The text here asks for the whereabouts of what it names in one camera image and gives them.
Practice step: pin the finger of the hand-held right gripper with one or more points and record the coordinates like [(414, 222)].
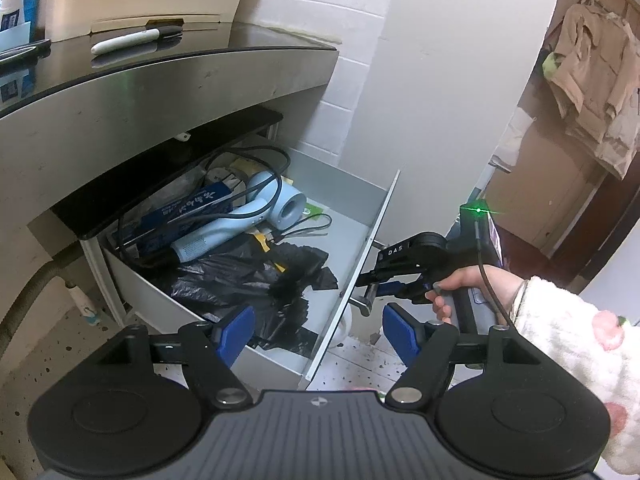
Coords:
[(395, 276), (400, 292)]

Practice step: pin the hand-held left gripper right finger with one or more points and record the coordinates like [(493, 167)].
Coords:
[(400, 332)]

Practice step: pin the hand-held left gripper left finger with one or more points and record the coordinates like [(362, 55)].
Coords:
[(237, 335)]

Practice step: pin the black vanity drawer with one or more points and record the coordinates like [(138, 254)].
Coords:
[(345, 195)]

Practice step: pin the white marker black cap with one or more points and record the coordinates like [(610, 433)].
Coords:
[(125, 41)]

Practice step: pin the person's right hand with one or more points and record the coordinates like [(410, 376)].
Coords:
[(492, 285)]

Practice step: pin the black plastic bag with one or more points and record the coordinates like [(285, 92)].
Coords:
[(235, 280)]

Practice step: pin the green white packet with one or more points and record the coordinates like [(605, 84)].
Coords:
[(312, 212)]

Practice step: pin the light blue hair dryer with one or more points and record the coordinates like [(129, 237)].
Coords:
[(235, 225)]

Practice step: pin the dark blue long carton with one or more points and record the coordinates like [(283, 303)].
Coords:
[(175, 212)]

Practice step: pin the brown cardboard box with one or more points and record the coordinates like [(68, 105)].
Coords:
[(545, 195)]

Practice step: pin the white crumpled towel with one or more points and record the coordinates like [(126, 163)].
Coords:
[(512, 140)]

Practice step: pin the green cloth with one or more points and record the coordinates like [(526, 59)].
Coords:
[(549, 66)]

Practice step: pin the beige hanging jacket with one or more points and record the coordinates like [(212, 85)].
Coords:
[(595, 75)]

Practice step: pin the light blue tube holder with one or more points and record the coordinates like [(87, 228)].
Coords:
[(15, 37)]

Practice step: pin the white toothpaste tube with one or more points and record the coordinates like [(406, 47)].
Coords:
[(11, 7)]

